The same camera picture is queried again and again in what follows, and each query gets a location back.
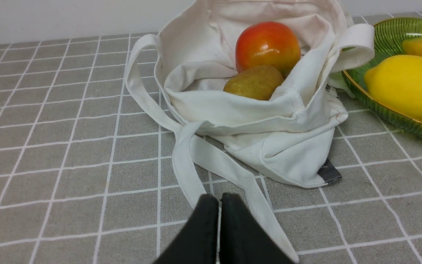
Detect red orange apple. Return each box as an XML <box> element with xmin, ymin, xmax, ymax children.
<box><xmin>235</xmin><ymin>21</ymin><xmax>301</xmax><ymax>77</ymax></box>

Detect white cloth tote bag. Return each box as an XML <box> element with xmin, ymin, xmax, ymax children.
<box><xmin>124</xmin><ymin>0</ymin><xmax>374</xmax><ymax>263</ymax></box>

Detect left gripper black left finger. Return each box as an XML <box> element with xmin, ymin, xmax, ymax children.
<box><xmin>154</xmin><ymin>194</ymin><xmax>219</xmax><ymax>264</ymax></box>

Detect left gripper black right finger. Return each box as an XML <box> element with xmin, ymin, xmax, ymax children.
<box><xmin>220</xmin><ymin>193</ymin><xmax>294</xmax><ymax>264</ymax></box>

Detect brown green pear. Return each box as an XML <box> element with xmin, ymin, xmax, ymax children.
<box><xmin>223</xmin><ymin>65</ymin><xmax>285</xmax><ymax>101</ymax></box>

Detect yellow lemon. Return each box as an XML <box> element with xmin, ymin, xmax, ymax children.
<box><xmin>364</xmin><ymin>55</ymin><xmax>422</xmax><ymax>121</ymax></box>

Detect green glass fruit bowl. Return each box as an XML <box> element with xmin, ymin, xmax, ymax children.
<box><xmin>341</xmin><ymin>17</ymin><xmax>422</xmax><ymax>139</ymax></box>

